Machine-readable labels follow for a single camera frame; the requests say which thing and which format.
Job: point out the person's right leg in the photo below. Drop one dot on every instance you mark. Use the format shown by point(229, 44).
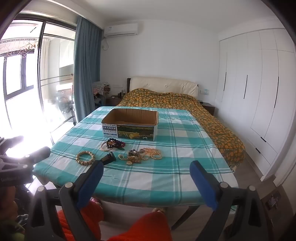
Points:
point(143, 228)

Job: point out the grey shell charm cluster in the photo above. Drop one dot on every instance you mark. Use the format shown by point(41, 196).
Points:
point(134, 154)

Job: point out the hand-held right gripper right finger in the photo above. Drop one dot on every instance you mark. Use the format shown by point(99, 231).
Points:
point(205, 185)

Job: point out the dark wooden nightstand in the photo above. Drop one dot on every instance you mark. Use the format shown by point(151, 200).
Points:
point(113, 101)
point(209, 108)

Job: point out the white air conditioner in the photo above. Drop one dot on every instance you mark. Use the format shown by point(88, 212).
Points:
point(121, 30)

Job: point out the blue curtain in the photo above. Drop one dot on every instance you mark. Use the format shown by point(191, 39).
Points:
point(86, 69)

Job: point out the white wardrobe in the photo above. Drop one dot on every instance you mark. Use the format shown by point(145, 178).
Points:
point(254, 92)

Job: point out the person's left leg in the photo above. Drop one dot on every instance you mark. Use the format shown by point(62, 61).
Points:
point(81, 216)

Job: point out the gold twisted bangle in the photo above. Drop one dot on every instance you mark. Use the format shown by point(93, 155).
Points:
point(103, 147)

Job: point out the printed cardboard box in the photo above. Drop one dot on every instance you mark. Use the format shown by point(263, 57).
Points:
point(136, 133)

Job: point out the sliding glass door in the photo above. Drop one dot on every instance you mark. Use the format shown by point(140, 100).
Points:
point(23, 76)

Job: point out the person's leg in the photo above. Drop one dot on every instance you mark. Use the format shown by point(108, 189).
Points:
point(143, 228)
point(81, 216)

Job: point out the dark wooden table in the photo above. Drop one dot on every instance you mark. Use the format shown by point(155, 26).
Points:
point(185, 215)

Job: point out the pile of clothes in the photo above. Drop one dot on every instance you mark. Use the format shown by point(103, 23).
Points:
point(100, 88)

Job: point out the orange floral bedspread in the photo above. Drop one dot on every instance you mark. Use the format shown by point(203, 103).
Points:
point(208, 120)

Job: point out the white wall socket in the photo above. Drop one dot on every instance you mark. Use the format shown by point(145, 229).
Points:
point(204, 91)

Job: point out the floor power socket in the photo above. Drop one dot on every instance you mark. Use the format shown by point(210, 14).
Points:
point(273, 199)

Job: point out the balcony drying rack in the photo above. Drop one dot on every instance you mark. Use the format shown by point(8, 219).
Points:
point(18, 47)

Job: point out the teal checked tablecloth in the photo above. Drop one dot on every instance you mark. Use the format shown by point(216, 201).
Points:
point(161, 166)

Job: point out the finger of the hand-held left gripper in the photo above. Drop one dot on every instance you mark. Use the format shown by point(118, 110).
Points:
point(12, 140)
point(34, 154)

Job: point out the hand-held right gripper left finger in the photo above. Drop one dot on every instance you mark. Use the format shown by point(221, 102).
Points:
point(89, 184)

